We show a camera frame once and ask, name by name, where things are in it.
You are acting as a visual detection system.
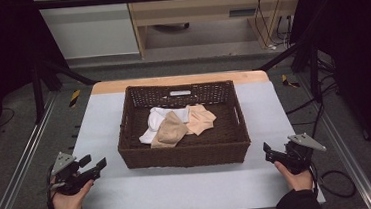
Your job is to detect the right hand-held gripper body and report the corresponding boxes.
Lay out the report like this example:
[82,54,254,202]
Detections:
[282,131,329,177]

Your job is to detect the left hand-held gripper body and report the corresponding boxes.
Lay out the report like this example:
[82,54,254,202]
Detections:
[46,149,96,198]

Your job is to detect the white sock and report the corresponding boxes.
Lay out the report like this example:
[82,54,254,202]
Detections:
[136,103,192,145]

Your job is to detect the light peach sock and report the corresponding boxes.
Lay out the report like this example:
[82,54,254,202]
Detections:
[184,102,219,137]

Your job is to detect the tan sock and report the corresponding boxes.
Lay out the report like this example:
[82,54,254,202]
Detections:
[147,109,191,150]

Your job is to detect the brown wicker basket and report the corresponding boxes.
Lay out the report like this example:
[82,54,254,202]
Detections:
[112,76,253,174]

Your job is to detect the person's right hand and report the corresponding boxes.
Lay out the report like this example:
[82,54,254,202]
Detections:
[273,158,316,195]

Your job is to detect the person's left hand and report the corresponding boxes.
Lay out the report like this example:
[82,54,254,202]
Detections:
[49,173,97,209]

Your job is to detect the yellow black tape marker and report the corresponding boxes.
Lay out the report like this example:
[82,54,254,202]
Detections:
[67,89,83,109]
[280,72,303,90]

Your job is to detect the black metal stand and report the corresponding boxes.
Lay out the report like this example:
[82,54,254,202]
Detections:
[29,53,101,125]
[254,35,326,109]

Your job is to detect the pale grey table mat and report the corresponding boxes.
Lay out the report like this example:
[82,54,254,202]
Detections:
[66,76,328,209]

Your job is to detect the white cabinet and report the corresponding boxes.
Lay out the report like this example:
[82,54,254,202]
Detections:
[32,0,141,63]

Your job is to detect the light wooden desk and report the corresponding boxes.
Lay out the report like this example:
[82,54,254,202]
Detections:
[124,0,307,61]

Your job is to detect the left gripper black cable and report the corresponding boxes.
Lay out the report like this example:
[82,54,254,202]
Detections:
[43,164,62,209]

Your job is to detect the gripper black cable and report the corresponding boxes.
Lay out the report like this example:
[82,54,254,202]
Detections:
[43,164,62,209]
[308,159,358,202]

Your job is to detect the silver metal rail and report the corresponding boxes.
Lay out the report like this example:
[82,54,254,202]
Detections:
[294,66,371,209]
[0,89,68,209]

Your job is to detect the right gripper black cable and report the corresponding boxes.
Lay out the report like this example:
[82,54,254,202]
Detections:
[308,159,358,202]

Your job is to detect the black floor cables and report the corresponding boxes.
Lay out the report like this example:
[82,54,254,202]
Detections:
[281,56,344,141]

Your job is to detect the hanging desk cables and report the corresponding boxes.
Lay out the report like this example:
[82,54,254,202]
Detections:
[253,0,296,52]

